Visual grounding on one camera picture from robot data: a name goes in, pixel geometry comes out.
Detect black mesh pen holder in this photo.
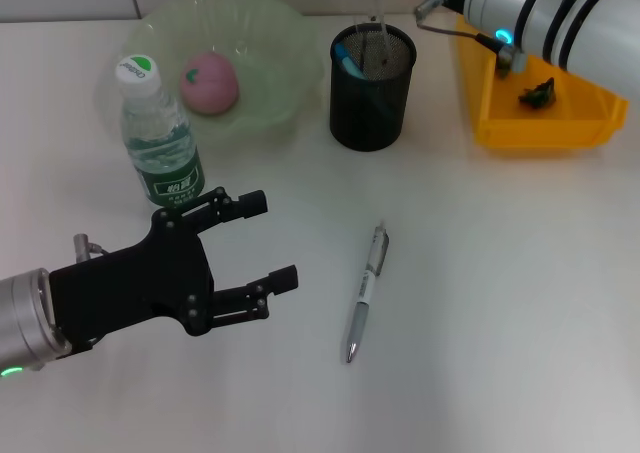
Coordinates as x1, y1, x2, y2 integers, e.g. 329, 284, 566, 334
329, 21, 418, 152

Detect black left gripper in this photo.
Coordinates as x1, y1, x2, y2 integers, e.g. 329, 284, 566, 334
48, 186, 300, 355

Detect gripper cable with plug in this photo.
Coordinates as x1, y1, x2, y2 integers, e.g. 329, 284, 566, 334
72, 233, 106, 264
412, 0, 526, 72

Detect pink peach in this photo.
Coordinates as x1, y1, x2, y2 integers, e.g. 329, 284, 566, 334
179, 51, 240, 117

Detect transparent plastic ruler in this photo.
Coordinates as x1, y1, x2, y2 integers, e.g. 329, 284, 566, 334
351, 0, 396, 72

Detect clear green-label water bottle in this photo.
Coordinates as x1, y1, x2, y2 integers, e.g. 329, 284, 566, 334
114, 52, 206, 209

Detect right gripper cable with plug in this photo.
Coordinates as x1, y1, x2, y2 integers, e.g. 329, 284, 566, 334
412, 0, 526, 72

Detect blue teal scissors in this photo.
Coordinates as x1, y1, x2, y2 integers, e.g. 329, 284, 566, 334
333, 42, 366, 80

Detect yellow plastic bin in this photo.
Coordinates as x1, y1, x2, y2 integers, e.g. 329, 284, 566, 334
453, 12, 630, 149

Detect translucent green fruit plate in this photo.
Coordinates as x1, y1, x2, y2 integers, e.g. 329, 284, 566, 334
122, 0, 326, 147

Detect silver ballpoint pen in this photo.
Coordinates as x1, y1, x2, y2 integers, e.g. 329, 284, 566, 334
342, 225, 391, 365

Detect left gripper cable with plug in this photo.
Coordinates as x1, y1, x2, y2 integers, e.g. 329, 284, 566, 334
72, 233, 106, 264

